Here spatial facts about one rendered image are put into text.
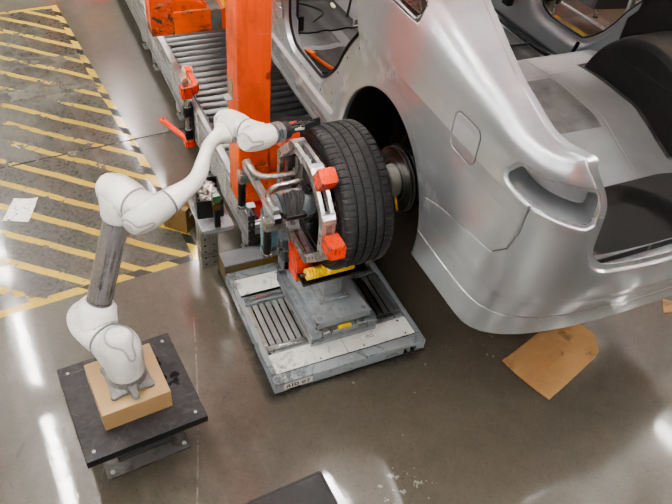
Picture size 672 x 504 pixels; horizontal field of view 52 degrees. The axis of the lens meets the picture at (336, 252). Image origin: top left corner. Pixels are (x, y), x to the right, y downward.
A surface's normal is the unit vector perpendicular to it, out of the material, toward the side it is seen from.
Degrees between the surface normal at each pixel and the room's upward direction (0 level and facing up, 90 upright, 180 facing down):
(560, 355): 2
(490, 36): 23
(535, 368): 1
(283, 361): 0
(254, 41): 90
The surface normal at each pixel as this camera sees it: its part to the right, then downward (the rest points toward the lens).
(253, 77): 0.40, 0.65
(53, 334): 0.08, -0.73
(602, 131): 0.22, -0.43
